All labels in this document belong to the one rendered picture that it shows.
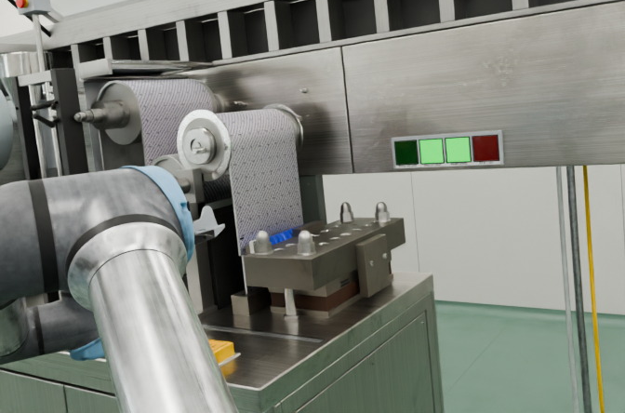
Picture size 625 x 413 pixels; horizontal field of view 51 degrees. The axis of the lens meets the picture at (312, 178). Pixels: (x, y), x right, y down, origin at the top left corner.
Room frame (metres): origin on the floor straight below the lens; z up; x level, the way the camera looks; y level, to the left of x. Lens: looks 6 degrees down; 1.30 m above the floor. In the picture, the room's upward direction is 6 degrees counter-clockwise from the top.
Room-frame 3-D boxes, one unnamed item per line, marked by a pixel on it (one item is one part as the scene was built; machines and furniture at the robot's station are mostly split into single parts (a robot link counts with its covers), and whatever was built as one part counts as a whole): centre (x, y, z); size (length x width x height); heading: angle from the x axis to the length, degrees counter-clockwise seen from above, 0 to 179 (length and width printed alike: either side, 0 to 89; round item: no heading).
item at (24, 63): (1.83, 0.75, 1.50); 0.14 x 0.14 x 0.06
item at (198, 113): (1.34, 0.22, 1.25); 0.15 x 0.01 x 0.15; 56
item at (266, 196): (1.41, 0.10, 1.11); 0.23 x 0.01 x 0.18; 146
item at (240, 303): (1.42, 0.09, 0.92); 0.28 x 0.04 x 0.04; 146
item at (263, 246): (1.27, 0.11, 1.05); 0.04 x 0.04 x 0.04
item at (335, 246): (1.38, -0.03, 1.00); 0.40 x 0.16 x 0.06; 146
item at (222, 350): (1.06, 0.21, 0.91); 0.07 x 0.07 x 0.02; 56
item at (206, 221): (1.20, 0.20, 1.11); 0.09 x 0.03 x 0.06; 137
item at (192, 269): (1.33, 0.27, 1.05); 0.06 x 0.05 x 0.31; 146
